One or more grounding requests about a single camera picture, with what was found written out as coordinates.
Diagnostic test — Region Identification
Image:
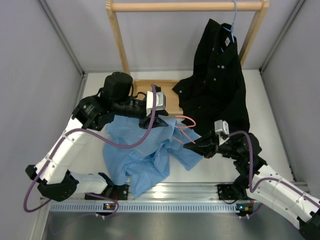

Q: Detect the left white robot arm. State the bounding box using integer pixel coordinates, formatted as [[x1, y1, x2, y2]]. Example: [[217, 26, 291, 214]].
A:
[[25, 72, 168, 202]]

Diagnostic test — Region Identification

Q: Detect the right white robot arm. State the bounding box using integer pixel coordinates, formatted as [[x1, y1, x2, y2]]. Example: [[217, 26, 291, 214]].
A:
[[183, 131, 320, 240]]

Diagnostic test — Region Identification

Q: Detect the aluminium frame rail left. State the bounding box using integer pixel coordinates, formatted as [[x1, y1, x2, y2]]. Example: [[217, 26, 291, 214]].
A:
[[36, 0, 87, 108]]

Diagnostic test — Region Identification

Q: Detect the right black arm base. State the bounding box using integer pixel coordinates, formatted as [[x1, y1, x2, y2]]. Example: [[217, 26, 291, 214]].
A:
[[217, 183, 238, 201]]

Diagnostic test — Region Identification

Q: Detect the blue wire hanger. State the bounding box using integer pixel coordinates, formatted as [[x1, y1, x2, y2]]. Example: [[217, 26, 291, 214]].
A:
[[220, 0, 238, 53]]

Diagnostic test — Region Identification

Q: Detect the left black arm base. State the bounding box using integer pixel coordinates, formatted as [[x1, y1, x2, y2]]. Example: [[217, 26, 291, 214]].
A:
[[109, 184, 129, 201]]

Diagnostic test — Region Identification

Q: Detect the pink wire hanger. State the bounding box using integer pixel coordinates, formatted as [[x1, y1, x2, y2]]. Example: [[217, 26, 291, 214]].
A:
[[175, 115, 197, 144]]

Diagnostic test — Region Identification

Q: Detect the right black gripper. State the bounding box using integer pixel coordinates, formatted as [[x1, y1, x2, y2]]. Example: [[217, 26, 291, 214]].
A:
[[183, 128, 244, 159]]

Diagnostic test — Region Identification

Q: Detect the wooden clothes rack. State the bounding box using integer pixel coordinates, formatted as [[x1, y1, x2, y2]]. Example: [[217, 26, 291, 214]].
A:
[[105, 0, 270, 117]]

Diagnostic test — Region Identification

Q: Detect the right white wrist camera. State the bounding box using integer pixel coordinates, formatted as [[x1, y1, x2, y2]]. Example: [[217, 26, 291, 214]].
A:
[[214, 120, 230, 146]]

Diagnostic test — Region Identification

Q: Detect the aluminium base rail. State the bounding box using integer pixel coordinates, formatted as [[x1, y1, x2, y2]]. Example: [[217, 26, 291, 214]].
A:
[[127, 182, 221, 203]]

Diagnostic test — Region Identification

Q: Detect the light blue shirt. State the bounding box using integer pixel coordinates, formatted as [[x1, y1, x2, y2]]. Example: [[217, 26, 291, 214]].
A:
[[102, 118, 202, 197]]

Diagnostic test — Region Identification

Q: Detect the grey slotted cable duct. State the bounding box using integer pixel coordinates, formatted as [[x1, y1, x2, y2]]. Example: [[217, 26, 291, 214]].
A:
[[50, 202, 242, 213]]

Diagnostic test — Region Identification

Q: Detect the black shirt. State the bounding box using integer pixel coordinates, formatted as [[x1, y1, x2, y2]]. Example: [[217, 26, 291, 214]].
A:
[[172, 19, 250, 136]]

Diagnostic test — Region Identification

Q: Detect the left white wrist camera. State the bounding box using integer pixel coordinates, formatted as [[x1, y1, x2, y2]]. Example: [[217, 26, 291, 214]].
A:
[[145, 91, 166, 116]]

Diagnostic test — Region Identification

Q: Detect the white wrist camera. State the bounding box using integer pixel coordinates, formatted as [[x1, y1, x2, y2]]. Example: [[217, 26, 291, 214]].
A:
[[145, 91, 166, 116], [214, 120, 230, 146]]

